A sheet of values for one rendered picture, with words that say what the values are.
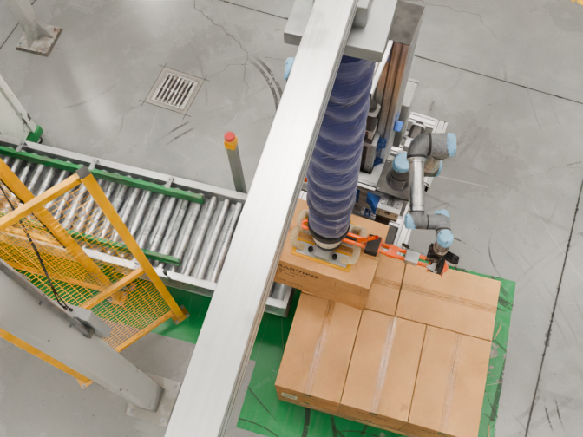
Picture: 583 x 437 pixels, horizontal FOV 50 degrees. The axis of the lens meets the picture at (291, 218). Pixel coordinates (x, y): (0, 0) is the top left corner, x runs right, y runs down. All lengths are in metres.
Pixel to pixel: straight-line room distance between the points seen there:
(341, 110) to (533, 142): 3.31
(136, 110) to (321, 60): 3.91
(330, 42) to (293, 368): 2.53
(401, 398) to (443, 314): 0.59
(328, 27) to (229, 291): 0.74
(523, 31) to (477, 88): 0.76
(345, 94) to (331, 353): 2.08
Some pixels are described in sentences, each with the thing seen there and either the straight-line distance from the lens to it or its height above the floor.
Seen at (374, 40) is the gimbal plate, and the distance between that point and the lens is 1.89.
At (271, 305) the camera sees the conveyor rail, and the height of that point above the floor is 0.59.
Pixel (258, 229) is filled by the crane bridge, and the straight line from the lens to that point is 1.37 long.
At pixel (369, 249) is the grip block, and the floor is 1.22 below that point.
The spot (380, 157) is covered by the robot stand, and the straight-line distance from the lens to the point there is 3.85.
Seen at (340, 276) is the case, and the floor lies 1.07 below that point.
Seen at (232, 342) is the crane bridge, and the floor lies 3.05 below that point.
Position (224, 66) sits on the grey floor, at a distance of 5.54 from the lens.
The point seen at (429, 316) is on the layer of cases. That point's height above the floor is 0.54.
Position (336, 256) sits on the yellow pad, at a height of 1.12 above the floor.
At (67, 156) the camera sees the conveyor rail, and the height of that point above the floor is 0.59.
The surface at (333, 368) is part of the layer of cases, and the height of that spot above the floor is 0.54.
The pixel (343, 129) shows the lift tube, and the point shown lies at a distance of 2.31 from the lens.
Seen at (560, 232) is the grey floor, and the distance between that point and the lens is 5.05.
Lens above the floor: 4.30
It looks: 65 degrees down
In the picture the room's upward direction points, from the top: 3 degrees counter-clockwise
